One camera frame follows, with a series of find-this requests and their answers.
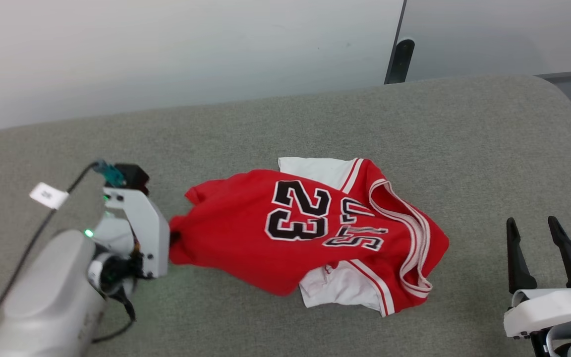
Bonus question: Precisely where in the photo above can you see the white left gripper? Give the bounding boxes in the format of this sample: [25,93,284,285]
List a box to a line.
[87,187,181,298]

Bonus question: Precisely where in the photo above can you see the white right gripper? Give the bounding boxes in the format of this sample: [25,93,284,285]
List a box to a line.
[504,216,571,357]

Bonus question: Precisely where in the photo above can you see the red basketball jersey number 23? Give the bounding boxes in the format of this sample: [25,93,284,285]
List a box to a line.
[169,157,450,317]

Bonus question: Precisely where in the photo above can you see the grey fabric sofa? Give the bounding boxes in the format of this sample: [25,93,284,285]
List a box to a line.
[0,74,571,357]

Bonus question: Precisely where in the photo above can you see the short black left gripper cable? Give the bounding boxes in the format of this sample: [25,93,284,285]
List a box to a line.
[92,288,137,344]

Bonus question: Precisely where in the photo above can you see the long black left arm cable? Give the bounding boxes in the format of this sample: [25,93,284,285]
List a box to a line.
[0,160,125,348]

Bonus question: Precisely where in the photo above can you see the white cable label tag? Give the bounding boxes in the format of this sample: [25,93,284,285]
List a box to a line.
[30,182,69,209]

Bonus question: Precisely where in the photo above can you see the black oval wall handle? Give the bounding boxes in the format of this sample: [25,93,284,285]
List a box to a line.
[387,39,415,84]

